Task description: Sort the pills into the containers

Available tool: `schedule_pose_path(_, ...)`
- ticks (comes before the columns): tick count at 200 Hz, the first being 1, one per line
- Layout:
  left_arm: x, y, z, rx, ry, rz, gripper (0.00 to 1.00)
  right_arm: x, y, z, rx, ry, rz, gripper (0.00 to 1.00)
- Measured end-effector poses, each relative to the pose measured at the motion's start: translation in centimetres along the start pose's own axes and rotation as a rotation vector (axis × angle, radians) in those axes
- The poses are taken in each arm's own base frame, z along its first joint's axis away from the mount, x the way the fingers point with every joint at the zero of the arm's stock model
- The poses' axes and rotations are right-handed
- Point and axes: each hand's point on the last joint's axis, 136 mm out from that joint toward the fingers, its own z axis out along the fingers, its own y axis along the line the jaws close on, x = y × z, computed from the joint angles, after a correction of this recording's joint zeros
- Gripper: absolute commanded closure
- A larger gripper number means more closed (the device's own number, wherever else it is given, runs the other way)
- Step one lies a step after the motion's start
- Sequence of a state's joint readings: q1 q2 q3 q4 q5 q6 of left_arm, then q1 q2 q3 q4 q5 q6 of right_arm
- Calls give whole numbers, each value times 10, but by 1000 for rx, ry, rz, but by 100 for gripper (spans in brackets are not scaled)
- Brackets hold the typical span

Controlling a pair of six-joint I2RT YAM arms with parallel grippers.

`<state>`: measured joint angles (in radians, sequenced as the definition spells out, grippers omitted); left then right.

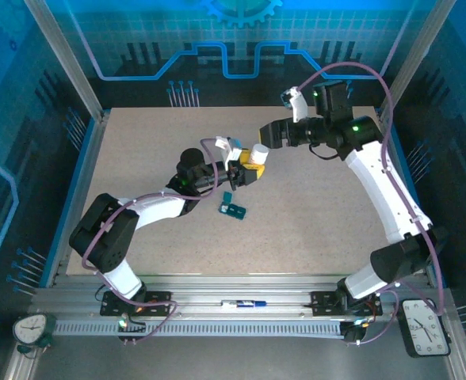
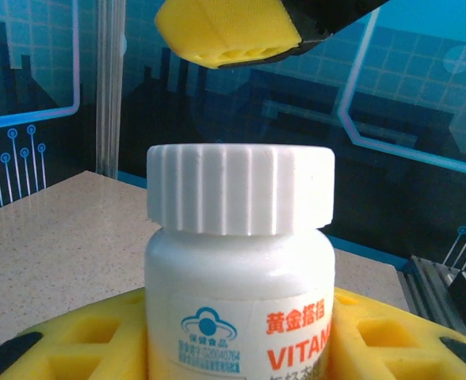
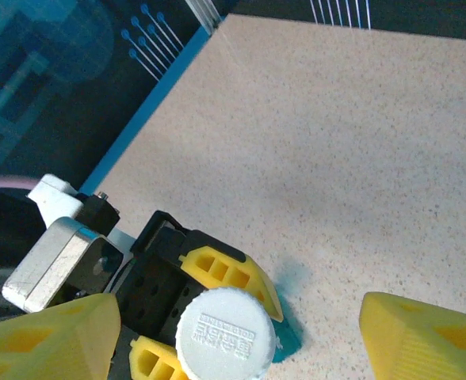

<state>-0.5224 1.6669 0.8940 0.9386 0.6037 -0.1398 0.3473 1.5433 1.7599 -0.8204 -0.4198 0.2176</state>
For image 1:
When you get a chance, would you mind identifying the white orange pill bottle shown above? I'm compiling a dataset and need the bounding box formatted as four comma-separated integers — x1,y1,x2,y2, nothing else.
247,143,270,166

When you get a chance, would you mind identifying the aluminium table side rail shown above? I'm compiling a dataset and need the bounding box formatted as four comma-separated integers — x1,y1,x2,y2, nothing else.
375,108,436,288
44,112,109,288

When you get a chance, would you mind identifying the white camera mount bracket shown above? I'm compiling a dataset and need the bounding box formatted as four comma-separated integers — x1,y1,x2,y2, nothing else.
215,135,238,172
290,87,310,123

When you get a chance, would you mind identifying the blue table side strip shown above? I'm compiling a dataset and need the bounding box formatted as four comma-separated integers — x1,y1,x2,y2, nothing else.
386,116,447,289

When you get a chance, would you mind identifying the black rectangular clock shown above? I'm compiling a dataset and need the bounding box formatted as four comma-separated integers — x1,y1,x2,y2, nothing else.
399,298,453,359

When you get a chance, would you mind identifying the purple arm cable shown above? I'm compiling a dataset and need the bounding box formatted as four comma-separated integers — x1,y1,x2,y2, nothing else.
81,137,178,346
298,62,446,346

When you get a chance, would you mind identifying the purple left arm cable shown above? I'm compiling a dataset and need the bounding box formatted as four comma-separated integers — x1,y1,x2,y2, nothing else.
81,137,178,346

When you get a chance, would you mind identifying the black cable clamp block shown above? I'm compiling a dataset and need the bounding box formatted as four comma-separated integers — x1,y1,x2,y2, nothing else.
116,312,147,345
342,318,371,345

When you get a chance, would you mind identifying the teal pill organizer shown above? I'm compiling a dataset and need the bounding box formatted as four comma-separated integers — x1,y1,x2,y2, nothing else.
216,191,249,220

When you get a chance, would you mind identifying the blue white marker pen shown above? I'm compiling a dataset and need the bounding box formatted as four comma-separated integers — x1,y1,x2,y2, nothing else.
221,299,269,310

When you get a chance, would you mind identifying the thin black right gripper wire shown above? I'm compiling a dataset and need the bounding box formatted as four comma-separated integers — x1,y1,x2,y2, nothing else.
309,142,344,162

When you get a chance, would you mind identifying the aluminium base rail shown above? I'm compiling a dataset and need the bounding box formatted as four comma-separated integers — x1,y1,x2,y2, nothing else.
30,275,452,320

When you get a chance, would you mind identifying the round green alarm clock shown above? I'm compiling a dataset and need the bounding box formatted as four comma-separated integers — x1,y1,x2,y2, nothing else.
12,311,59,355

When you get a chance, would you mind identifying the aluminium frame post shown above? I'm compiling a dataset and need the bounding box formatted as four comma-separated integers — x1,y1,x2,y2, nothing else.
377,0,458,120
23,0,106,120

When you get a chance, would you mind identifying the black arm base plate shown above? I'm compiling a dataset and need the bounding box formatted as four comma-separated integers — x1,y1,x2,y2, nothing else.
310,291,383,317
100,291,174,317

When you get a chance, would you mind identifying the white right camera mount bracket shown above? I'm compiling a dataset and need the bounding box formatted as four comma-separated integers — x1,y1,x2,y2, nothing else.
290,87,310,123

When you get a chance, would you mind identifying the slotted grey cable duct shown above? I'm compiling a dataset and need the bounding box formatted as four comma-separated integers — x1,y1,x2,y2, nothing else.
52,319,347,338

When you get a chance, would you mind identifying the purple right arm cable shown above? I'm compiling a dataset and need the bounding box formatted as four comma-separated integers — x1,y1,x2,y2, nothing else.
298,62,446,346

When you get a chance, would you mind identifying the white left camera mount bracket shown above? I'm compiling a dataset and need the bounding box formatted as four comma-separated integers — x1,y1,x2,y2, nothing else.
215,135,238,172

